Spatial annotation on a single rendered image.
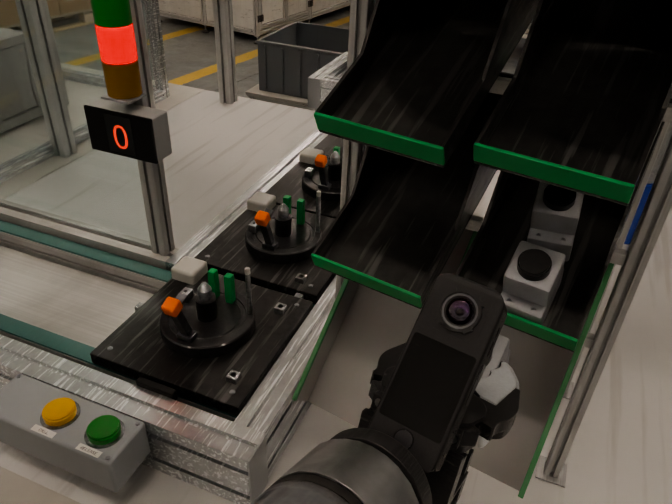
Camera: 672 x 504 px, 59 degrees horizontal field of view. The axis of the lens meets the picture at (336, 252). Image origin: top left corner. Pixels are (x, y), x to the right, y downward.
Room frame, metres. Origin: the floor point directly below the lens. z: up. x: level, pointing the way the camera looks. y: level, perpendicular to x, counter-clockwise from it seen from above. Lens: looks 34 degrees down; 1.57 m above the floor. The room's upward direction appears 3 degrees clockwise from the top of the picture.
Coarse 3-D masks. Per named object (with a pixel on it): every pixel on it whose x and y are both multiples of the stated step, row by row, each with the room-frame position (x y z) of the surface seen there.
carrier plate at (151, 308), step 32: (192, 288) 0.75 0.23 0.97; (224, 288) 0.76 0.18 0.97; (256, 288) 0.76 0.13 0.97; (128, 320) 0.67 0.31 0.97; (256, 320) 0.68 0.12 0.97; (288, 320) 0.69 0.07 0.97; (96, 352) 0.60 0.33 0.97; (128, 352) 0.60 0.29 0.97; (160, 352) 0.60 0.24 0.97; (256, 352) 0.61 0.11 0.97; (192, 384) 0.55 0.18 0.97; (224, 384) 0.55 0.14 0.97; (256, 384) 0.56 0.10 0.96
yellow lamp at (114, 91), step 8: (104, 64) 0.82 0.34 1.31; (128, 64) 0.83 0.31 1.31; (136, 64) 0.84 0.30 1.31; (104, 72) 0.83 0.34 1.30; (112, 72) 0.82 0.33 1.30; (120, 72) 0.82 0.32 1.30; (128, 72) 0.82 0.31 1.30; (136, 72) 0.84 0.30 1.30; (112, 80) 0.82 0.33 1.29; (120, 80) 0.82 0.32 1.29; (128, 80) 0.82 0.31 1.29; (136, 80) 0.83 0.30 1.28; (112, 88) 0.82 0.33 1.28; (120, 88) 0.82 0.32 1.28; (128, 88) 0.82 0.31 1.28; (136, 88) 0.83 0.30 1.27; (112, 96) 0.82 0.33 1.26; (120, 96) 0.82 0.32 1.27; (128, 96) 0.82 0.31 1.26; (136, 96) 0.83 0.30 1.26
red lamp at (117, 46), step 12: (132, 24) 0.85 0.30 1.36; (108, 36) 0.82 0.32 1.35; (120, 36) 0.82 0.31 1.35; (132, 36) 0.84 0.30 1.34; (108, 48) 0.82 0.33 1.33; (120, 48) 0.82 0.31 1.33; (132, 48) 0.84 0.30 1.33; (108, 60) 0.82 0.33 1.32; (120, 60) 0.82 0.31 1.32; (132, 60) 0.83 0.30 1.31
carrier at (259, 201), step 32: (256, 192) 1.05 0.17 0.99; (320, 192) 0.91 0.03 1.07; (256, 224) 0.90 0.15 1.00; (288, 224) 0.90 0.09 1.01; (320, 224) 0.97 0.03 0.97; (224, 256) 0.85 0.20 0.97; (256, 256) 0.85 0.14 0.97; (288, 256) 0.84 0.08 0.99; (288, 288) 0.77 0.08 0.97; (320, 288) 0.77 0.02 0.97
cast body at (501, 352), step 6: (498, 336) 0.36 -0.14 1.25; (498, 342) 0.36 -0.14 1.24; (504, 342) 0.36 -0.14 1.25; (498, 348) 0.35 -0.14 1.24; (504, 348) 0.35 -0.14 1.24; (492, 354) 0.35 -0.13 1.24; (498, 354) 0.35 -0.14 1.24; (504, 354) 0.35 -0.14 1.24; (492, 360) 0.34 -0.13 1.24; (498, 360) 0.34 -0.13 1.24; (504, 360) 0.36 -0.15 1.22; (486, 366) 0.34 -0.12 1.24; (492, 366) 0.34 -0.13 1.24; (498, 366) 0.34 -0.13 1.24; (486, 372) 0.34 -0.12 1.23
